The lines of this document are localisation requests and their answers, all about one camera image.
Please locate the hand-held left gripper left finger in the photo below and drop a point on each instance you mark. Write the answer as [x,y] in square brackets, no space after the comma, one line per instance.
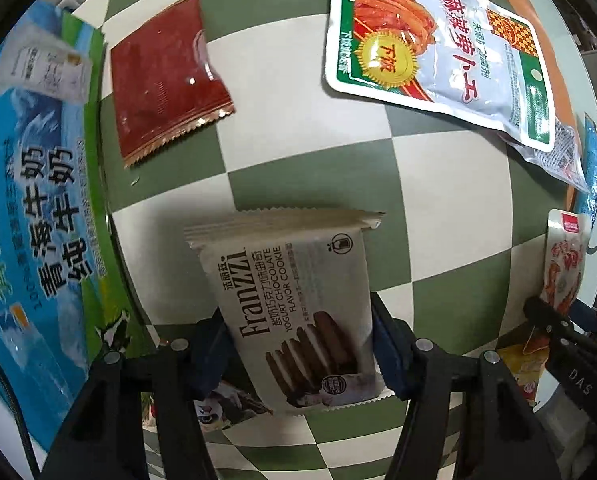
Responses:
[206,360]

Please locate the yellow snack packet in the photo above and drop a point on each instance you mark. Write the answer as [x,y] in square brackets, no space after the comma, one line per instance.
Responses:
[523,367]

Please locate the white chocolate cookie packet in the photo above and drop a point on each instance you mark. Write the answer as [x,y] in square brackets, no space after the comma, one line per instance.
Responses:
[298,285]

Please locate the white red snack packet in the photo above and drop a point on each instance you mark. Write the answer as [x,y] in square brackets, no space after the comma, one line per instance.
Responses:
[566,260]

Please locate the clear printed snack packet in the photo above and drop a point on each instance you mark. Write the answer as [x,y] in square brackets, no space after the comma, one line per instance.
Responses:
[558,160]

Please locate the panda print snack packet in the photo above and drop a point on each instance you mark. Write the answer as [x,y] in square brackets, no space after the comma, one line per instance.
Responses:
[228,405]

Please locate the green white checkered mat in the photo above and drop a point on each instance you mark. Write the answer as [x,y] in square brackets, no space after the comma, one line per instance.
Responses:
[303,170]

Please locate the blue snack packet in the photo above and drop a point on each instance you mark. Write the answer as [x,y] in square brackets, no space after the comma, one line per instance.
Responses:
[592,170]

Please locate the silver pickled radish pouch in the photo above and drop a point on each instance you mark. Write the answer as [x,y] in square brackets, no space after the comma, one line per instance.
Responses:
[453,60]

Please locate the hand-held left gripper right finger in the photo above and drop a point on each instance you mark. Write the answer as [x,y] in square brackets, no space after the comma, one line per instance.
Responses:
[391,355]

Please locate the blue milk carton box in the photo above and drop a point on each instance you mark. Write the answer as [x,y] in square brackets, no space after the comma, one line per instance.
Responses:
[28,210]

